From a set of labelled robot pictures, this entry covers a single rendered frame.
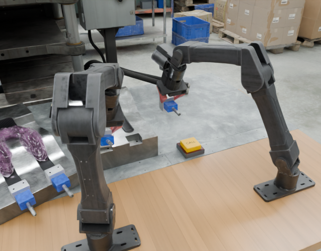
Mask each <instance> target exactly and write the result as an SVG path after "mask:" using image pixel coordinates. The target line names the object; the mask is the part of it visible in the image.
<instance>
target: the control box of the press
mask: <svg viewBox="0 0 321 251"><path fill-rule="evenodd" d="M77 7H78V14H79V20H80V25H81V26H82V27H83V29H84V30H87V31H88V37H89V41H90V43H91V45H92V46H93V47H94V48H95V49H96V50H97V51H98V53H99V54H100V56H101V58H102V60H103V63H118V60H117V50H116V39H115V36H116V34H117V32H118V30H119V28H120V29H122V28H123V27H124V26H130V25H136V17H135V0H78V2H77ZM94 29H96V30H97V31H99V33H100V34H101V35H102V36H103V37H104V45H105V53H106V60H105V57H104V55H103V53H102V52H101V50H100V49H99V48H98V47H97V46H96V45H95V44H94V42H93V40H92V37H91V30H94Z"/></svg>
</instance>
